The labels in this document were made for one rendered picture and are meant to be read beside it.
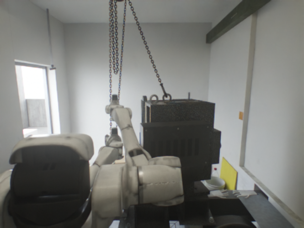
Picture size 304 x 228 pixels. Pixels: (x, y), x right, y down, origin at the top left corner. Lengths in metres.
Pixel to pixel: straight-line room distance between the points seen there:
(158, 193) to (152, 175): 0.04
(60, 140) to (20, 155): 0.08
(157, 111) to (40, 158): 0.95
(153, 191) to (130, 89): 3.27
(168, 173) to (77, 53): 3.63
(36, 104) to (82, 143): 8.37
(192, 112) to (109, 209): 1.06
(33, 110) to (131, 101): 5.84
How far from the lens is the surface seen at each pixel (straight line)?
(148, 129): 1.10
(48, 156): 0.38
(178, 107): 1.27
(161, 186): 0.42
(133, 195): 0.42
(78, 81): 3.88
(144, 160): 0.72
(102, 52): 3.77
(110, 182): 0.36
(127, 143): 0.80
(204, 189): 1.63
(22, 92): 8.69
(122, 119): 0.85
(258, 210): 1.98
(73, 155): 0.36
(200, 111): 1.35
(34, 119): 8.86
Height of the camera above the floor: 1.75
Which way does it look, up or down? 10 degrees down
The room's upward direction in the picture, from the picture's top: straight up
